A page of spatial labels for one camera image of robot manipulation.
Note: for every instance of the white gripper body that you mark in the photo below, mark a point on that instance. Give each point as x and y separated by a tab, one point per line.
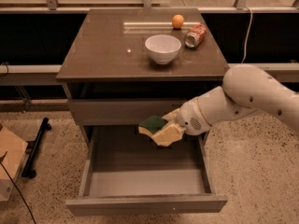
189	116

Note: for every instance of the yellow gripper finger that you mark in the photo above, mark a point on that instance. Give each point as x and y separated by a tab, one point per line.
171	115
170	133

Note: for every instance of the green and yellow sponge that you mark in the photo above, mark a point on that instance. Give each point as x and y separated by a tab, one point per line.
151	126

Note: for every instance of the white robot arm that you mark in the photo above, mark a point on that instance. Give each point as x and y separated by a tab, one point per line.
245	89

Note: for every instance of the open grey middle drawer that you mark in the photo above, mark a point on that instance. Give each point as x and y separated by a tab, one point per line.
128	174

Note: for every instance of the grey drawer cabinet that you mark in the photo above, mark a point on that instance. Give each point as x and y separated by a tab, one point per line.
108	58

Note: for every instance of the closed grey top drawer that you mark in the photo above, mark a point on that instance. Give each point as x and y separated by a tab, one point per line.
119	111

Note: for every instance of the white ceramic bowl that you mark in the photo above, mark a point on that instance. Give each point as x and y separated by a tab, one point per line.
162	49

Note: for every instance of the red soda can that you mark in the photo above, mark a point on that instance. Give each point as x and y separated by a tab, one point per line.
195	36

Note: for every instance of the orange ball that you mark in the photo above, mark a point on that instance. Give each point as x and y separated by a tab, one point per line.
177	21

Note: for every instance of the black metal bar stand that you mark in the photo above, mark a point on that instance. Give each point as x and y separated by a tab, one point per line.
32	149

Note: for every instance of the cardboard box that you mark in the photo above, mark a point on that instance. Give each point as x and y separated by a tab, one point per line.
14	147

